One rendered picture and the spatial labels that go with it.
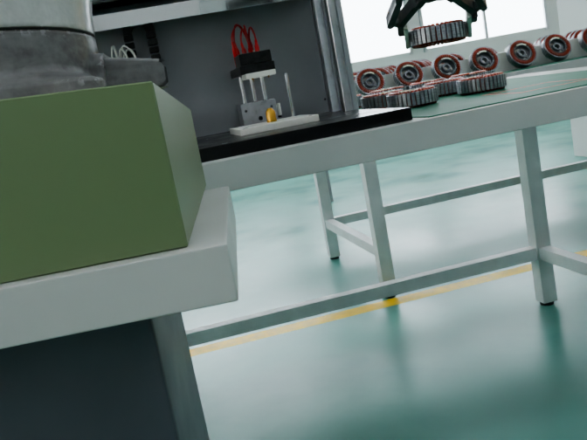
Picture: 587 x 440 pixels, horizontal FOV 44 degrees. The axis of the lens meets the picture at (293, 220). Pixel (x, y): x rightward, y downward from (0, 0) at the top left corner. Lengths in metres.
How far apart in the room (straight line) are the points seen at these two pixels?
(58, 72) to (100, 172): 0.12
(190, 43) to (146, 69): 1.04
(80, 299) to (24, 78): 0.17
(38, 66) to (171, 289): 0.20
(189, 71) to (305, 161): 0.56
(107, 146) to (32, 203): 0.06
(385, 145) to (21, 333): 0.81
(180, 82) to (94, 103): 1.16
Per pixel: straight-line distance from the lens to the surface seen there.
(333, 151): 1.16
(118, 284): 0.47
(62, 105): 0.48
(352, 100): 1.53
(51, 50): 0.58
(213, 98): 1.64
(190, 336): 2.15
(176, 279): 0.47
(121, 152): 0.47
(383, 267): 2.73
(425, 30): 1.40
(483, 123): 1.26
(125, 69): 0.61
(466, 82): 1.69
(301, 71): 1.68
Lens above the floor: 0.84
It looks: 10 degrees down
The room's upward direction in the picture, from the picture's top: 11 degrees counter-clockwise
